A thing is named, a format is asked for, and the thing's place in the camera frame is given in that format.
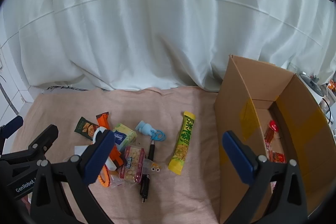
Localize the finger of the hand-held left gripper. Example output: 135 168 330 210
0 124 59 165
0 116 24 155

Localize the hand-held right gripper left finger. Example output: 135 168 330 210
30 130 116 224

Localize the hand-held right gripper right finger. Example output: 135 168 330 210
222 131 308 224

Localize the orange beaded keychain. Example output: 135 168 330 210
97 165 111 188

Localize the maroon cracker packet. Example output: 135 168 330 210
118 145 146 184

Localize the orange snack bar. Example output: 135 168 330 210
95 112 124 168

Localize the cardboard box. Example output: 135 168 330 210
214 54 336 224

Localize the white paper card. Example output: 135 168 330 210
74 145 91 156

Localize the dark green snack packet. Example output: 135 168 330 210
74 117 100 141

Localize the green tissue pack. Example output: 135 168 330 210
112 123 138 152

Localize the black pen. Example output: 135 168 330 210
140 141 161 203

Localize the yellow green snack packet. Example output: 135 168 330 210
168 111 196 175

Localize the clear glass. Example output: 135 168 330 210
287 63 305 75

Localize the white curtain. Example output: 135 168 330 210
0 0 336 92

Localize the grey wall cable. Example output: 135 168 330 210
0 76 19 114

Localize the blue figure keychain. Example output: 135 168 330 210
135 120 167 142

